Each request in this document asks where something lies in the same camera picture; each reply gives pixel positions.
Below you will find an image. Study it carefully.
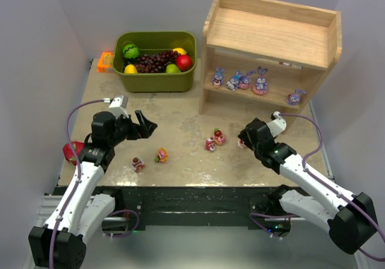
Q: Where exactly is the purple bunny orange cup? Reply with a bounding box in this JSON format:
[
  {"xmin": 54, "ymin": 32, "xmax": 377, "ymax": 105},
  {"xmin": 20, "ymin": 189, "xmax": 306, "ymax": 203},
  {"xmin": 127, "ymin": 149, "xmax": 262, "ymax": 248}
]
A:
[{"xmin": 238, "ymin": 139, "xmax": 247, "ymax": 148}]

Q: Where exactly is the purple bunny pink donut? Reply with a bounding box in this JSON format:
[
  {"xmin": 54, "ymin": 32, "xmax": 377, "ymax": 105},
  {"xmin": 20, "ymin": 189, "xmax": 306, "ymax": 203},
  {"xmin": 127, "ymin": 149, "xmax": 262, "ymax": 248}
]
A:
[
  {"xmin": 252, "ymin": 66, "xmax": 268, "ymax": 96},
  {"xmin": 238, "ymin": 70, "xmax": 256, "ymax": 90}
]

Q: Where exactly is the small purple bunny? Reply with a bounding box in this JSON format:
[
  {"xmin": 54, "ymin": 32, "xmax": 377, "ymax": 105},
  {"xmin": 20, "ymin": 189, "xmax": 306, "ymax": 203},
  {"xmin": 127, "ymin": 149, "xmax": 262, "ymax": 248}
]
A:
[{"xmin": 286, "ymin": 89, "xmax": 306, "ymax": 106}]

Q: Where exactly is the purple bunny with bottle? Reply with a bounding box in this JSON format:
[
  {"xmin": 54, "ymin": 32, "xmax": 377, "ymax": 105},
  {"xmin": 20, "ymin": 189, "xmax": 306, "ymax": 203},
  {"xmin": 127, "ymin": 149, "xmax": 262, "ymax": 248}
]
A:
[{"xmin": 226, "ymin": 70, "xmax": 242, "ymax": 91}]

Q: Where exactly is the purple bunny strawberry cake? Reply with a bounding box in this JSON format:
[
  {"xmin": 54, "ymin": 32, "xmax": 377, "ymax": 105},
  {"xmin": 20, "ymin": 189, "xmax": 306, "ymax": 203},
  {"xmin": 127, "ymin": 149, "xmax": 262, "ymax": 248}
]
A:
[{"xmin": 212, "ymin": 67, "xmax": 225, "ymax": 88}]

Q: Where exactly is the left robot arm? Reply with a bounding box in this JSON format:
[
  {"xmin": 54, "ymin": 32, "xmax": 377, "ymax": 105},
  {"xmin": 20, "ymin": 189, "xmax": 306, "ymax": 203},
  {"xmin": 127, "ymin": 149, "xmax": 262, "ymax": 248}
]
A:
[{"xmin": 28, "ymin": 110, "xmax": 158, "ymax": 268}]

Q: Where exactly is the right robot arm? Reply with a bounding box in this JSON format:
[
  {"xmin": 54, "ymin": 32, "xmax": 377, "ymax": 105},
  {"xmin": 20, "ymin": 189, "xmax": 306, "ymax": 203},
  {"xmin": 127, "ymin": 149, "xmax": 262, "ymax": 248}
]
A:
[{"xmin": 238, "ymin": 112, "xmax": 384, "ymax": 255}]

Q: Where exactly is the red white box behind shelf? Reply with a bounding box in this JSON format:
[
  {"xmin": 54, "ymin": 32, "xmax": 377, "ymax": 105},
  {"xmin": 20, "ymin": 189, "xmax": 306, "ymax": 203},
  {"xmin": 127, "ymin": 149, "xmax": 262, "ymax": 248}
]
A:
[{"xmin": 279, "ymin": 61, "xmax": 303, "ymax": 69}]

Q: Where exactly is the wooden two-tier shelf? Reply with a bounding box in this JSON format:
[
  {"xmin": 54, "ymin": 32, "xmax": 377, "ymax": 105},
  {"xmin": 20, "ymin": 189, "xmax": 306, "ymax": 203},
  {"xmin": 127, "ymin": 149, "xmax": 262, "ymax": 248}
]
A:
[{"xmin": 199, "ymin": 0, "xmax": 343, "ymax": 134}]

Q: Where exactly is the pink bear yellow flower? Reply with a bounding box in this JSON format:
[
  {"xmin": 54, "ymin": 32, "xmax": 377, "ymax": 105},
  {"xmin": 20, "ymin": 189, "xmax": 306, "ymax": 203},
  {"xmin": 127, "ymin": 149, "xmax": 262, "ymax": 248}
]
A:
[{"xmin": 155, "ymin": 147, "xmax": 168, "ymax": 163}]

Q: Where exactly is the red strawberry bear figure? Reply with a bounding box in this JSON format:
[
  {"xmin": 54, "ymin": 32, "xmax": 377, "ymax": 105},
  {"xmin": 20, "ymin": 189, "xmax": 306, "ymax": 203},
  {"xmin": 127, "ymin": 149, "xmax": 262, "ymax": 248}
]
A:
[{"xmin": 131, "ymin": 157, "xmax": 146, "ymax": 173}]

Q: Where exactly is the pink bear strawberry donut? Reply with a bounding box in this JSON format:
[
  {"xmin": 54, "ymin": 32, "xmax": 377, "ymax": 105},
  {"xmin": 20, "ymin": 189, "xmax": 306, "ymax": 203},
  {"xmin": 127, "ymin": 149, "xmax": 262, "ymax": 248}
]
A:
[{"xmin": 213, "ymin": 128, "xmax": 227, "ymax": 146}]

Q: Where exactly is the pink bear with cake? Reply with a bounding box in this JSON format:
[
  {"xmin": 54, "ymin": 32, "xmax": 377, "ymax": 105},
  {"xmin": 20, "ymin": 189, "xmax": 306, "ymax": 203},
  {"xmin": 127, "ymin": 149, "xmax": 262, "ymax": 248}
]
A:
[{"xmin": 205, "ymin": 137, "xmax": 215, "ymax": 152}]

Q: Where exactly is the yellow lemon toy front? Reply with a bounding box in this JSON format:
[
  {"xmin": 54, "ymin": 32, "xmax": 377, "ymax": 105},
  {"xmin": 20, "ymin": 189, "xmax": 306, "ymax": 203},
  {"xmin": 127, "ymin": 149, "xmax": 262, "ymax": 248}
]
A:
[{"xmin": 123, "ymin": 64, "xmax": 138, "ymax": 74}]

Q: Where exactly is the yellow lemon toy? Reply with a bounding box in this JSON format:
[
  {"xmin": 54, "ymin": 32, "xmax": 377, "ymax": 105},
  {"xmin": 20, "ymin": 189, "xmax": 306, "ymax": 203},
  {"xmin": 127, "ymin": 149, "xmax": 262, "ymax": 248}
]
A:
[
  {"xmin": 123, "ymin": 64, "xmax": 138, "ymax": 74},
  {"xmin": 173, "ymin": 48, "xmax": 187, "ymax": 55}
]

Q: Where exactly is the red strawberry toy at edge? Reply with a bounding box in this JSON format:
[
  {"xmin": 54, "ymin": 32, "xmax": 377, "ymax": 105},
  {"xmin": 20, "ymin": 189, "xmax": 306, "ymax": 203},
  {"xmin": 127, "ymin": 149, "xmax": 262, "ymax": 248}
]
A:
[{"xmin": 62, "ymin": 141, "xmax": 84, "ymax": 165}]

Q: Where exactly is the purple grape bunch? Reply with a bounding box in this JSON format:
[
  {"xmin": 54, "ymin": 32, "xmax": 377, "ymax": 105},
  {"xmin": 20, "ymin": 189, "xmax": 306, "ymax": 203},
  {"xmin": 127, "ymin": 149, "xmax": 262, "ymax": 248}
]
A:
[{"xmin": 134, "ymin": 50, "xmax": 181, "ymax": 73}]

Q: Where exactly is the green pear toy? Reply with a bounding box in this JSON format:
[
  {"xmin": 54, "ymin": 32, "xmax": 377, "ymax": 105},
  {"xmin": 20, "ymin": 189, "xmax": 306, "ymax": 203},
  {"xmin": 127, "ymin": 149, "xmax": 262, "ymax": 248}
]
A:
[{"xmin": 165, "ymin": 64, "xmax": 181, "ymax": 73}]

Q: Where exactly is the green plastic basin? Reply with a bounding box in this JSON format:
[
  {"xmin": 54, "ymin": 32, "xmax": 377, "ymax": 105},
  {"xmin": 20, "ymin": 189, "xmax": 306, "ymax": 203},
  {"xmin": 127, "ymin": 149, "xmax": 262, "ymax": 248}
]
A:
[{"xmin": 112, "ymin": 31, "xmax": 197, "ymax": 93}]

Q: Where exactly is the orange snack box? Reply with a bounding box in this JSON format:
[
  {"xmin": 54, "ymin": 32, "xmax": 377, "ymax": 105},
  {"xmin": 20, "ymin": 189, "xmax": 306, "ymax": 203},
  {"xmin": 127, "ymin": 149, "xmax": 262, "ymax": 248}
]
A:
[{"xmin": 97, "ymin": 52, "xmax": 114, "ymax": 73}]

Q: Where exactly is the green watermelon toy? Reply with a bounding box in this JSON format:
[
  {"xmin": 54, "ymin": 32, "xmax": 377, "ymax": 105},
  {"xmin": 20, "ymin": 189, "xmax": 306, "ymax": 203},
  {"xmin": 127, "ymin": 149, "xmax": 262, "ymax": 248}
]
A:
[{"xmin": 122, "ymin": 43, "xmax": 140, "ymax": 60}]

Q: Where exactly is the red apple toy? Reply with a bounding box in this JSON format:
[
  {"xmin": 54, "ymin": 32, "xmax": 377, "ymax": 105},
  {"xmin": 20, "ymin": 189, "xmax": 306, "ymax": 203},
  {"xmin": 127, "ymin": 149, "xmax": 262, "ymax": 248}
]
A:
[{"xmin": 176, "ymin": 55, "xmax": 193, "ymax": 72}]

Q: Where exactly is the yellow lemon toy back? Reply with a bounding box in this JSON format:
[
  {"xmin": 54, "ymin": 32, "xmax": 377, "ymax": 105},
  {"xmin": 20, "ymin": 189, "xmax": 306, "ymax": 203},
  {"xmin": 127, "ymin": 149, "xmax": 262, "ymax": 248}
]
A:
[{"xmin": 173, "ymin": 48, "xmax": 187, "ymax": 55}]

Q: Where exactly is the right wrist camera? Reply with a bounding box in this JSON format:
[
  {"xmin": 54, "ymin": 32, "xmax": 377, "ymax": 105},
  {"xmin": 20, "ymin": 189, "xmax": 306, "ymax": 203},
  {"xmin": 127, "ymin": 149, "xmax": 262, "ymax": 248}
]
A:
[{"xmin": 267, "ymin": 111, "xmax": 287, "ymax": 138}]

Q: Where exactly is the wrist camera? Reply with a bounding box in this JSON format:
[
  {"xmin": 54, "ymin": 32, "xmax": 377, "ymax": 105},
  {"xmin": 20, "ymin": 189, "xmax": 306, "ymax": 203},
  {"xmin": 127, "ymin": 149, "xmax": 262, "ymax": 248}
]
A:
[
  {"xmin": 103, "ymin": 95, "xmax": 129, "ymax": 118},
  {"xmin": 267, "ymin": 111, "xmax": 287, "ymax": 138}
]

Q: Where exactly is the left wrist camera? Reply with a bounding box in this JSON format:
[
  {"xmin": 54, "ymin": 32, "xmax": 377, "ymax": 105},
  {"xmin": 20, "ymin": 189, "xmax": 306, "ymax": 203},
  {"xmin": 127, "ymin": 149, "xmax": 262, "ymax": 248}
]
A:
[{"xmin": 103, "ymin": 95, "xmax": 129, "ymax": 118}]

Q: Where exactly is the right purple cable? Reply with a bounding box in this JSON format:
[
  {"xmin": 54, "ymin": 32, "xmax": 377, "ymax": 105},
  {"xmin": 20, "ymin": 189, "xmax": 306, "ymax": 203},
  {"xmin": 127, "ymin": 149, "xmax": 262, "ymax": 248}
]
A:
[{"xmin": 249, "ymin": 113, "xmax": 385, "ymax": 262}]

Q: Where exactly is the purple cable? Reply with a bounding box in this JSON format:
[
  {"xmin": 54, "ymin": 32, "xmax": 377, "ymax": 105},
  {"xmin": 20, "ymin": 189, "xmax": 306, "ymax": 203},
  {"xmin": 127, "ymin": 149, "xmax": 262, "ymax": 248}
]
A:
[
  {"xmin": 49, "ymin": 99, "xmax": 112, "ymax": 269},
  {"xmin": 249, "ymin": 113, "xmax": 385, "ymax": 262}
]

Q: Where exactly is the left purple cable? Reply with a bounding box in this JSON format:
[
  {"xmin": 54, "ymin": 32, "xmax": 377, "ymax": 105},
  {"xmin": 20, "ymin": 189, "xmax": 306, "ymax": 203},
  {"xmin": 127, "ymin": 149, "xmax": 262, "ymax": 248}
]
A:
[{"xmin": 49, "ymin": 99, "xmax": 112, "ymax": 269}]

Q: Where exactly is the black base frame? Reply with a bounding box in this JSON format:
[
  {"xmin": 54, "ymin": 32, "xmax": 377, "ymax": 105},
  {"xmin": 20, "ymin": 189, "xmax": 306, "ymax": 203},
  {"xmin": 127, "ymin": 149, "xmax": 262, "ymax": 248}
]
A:
[{"xmin": 92, "ymin": 185, "xmax": 291, "ymax": 230}]

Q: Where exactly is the aluminium rail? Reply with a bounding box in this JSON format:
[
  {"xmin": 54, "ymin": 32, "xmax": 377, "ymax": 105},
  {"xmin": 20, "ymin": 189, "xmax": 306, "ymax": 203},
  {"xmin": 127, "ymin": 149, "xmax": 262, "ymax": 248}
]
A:
[{"xmin": 25, "ymin": 193, "xmax": 369, "ymax": 269}]

